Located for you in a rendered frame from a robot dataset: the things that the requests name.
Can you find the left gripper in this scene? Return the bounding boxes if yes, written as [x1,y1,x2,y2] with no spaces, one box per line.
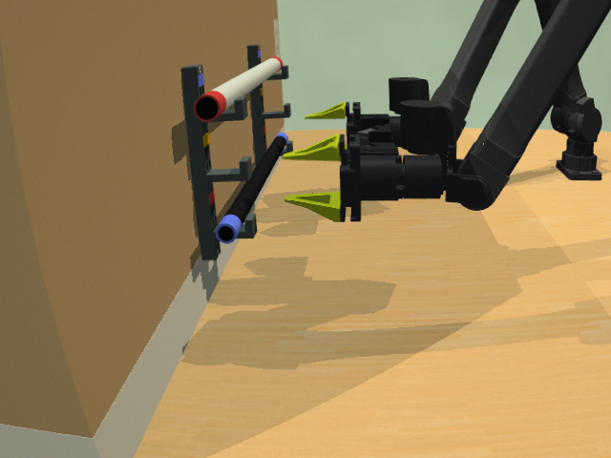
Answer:
[283,135,403,222]

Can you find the white tube with red ends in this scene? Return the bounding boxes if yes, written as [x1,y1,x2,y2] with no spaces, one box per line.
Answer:
[194,56,283,122]

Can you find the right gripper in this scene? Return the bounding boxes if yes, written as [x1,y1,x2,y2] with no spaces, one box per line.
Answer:
[305,102,361,149]

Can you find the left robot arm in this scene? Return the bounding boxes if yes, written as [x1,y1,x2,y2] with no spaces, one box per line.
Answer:
[396,0,611,211]

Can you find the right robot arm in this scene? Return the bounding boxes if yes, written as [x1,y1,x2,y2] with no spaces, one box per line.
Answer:
[357,0,602,180]

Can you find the black metal bar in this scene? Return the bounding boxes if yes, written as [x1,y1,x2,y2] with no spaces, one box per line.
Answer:
[216,133,288,243]

